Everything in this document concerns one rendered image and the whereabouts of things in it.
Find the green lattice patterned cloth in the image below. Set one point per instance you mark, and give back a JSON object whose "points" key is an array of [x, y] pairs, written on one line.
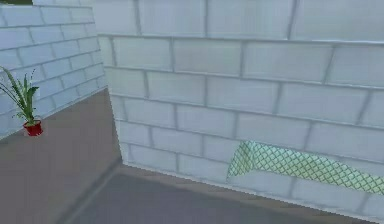
{"points": [[300, 165]]}

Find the green house plant red pot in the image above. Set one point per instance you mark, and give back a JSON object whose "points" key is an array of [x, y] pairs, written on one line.
{"points": [[33, 128]]}

